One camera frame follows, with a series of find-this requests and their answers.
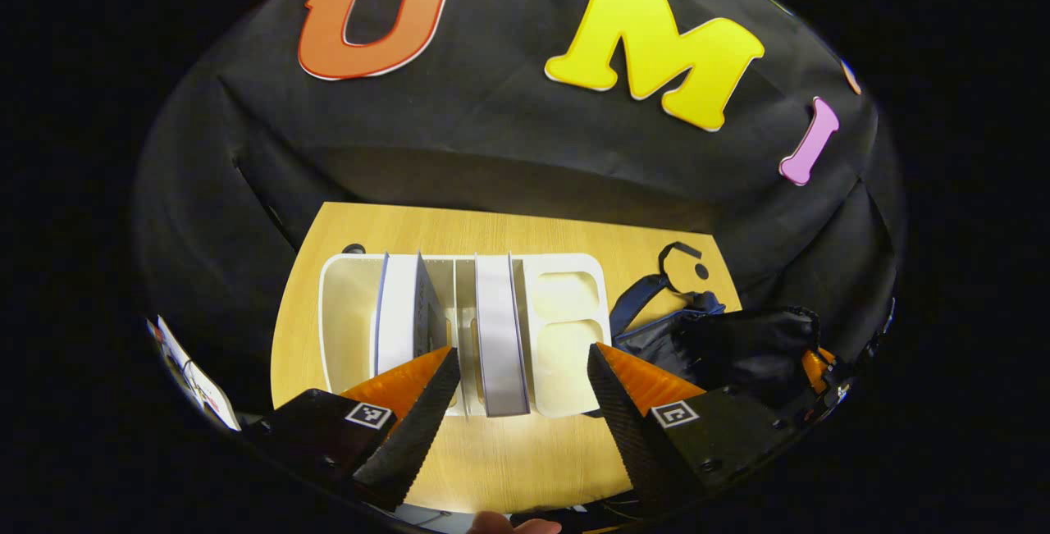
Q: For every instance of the navy blue schoolbag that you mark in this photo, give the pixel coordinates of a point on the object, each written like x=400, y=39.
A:
x=722, y=345

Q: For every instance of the white cover book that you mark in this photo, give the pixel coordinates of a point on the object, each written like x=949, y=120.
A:
x=499, y=329

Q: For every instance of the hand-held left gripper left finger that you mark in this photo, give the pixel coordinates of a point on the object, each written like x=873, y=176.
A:
x=418, y=427

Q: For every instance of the grey cover book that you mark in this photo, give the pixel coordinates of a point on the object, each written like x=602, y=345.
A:
x=398, y=312

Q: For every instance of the cream plastic bookshelf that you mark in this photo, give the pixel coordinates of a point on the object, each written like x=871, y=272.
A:
x=566, y=337

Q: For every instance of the black table grommet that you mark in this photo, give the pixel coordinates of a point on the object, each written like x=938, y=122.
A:
x=353, y=248
x=701, y=271

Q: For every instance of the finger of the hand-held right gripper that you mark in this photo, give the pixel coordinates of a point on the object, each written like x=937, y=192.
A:
x=820, y=370

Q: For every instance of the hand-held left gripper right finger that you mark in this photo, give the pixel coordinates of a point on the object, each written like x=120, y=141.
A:
x=623, y=427

